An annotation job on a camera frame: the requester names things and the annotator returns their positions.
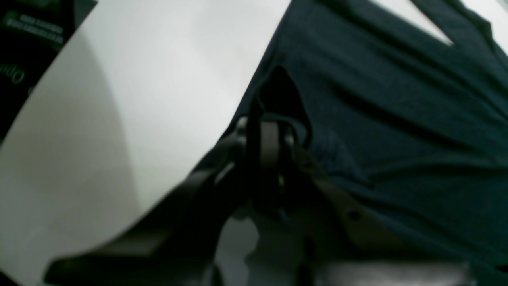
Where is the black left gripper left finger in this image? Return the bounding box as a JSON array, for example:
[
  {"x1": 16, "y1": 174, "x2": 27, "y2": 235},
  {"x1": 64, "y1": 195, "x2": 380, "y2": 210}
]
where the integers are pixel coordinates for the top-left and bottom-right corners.
[{"x1": 44, "y1": 117, "x2": 248, "y2": 286}]

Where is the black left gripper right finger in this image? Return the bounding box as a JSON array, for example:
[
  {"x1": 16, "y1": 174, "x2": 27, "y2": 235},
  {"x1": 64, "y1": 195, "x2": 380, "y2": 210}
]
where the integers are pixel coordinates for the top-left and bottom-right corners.
[{"x1": 260, "y1": 121, "x2": 477, "y2": 286}]

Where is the black t-shirt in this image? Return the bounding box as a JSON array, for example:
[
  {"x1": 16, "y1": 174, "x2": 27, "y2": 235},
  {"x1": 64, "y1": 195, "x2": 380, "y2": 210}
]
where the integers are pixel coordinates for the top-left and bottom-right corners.
[{"x1": 233, "y1": 0, "x2": 508, "y2": 286}]

